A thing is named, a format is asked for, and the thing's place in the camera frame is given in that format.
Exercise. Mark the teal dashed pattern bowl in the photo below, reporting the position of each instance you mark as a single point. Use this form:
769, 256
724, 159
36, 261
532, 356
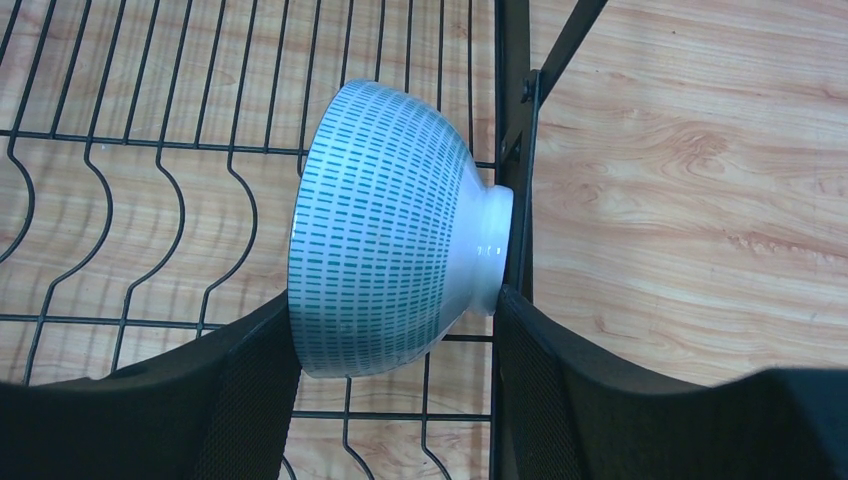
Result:
394, 235

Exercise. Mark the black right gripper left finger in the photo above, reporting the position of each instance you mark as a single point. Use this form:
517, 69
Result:
218, 407

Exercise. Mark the black wire dish rack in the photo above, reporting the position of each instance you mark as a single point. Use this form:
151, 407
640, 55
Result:
149, 151

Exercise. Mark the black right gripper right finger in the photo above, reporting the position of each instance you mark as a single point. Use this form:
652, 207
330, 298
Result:
573, 410

